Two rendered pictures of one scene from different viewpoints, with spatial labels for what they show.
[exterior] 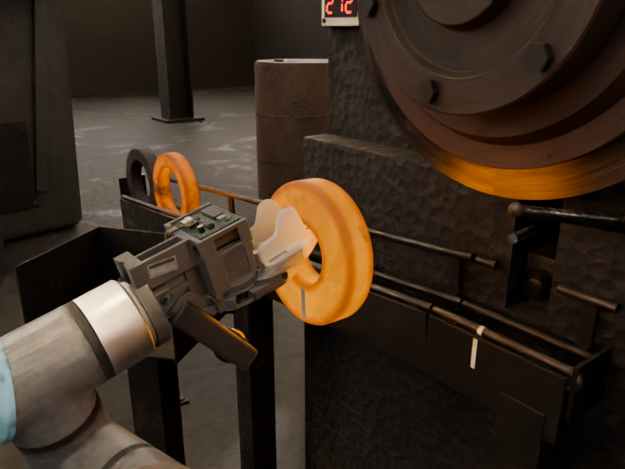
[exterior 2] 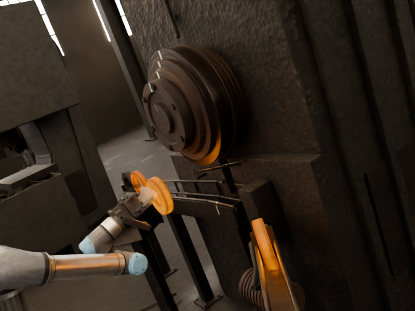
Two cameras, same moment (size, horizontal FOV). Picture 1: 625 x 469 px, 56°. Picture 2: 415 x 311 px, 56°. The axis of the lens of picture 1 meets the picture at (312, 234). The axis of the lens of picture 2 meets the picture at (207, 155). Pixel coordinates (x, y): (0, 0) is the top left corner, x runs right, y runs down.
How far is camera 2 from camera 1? 0.99 m
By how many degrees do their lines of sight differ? 10
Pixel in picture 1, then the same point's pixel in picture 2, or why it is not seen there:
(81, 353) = (104, 233)
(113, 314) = (109, 223)
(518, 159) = (199, 157)
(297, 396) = not seen: hidden behind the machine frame
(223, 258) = (131, 204)
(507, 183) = (202, 161)
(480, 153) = (192, 156)
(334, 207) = (156, 184)
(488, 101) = (180, 149)
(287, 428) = not seen: hidden behind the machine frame
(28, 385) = (95, 242)
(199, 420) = (182, 274)
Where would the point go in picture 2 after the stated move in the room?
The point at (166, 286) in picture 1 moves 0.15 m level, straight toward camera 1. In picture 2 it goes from (120, 215) to (118, 229)
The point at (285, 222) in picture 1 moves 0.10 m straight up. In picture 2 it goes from (146, 191) to (136, 168)
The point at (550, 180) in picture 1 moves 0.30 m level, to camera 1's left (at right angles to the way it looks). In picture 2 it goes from (208, 159) to (136, 183)
